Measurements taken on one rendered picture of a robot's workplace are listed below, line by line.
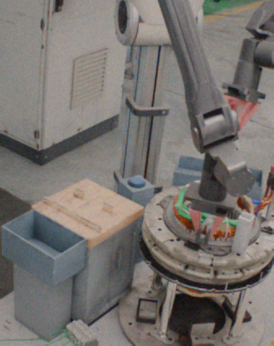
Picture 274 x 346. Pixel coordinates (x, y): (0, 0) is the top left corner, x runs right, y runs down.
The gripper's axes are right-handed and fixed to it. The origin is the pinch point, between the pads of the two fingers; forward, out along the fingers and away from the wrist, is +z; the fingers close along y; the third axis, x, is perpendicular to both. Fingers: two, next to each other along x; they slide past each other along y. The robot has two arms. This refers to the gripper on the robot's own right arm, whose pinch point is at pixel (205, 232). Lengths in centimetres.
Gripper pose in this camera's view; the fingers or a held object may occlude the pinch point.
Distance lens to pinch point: 131.0
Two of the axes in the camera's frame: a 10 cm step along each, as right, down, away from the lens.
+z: -1.0, 8.7, 4.7
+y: 9.5, 2.3, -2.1
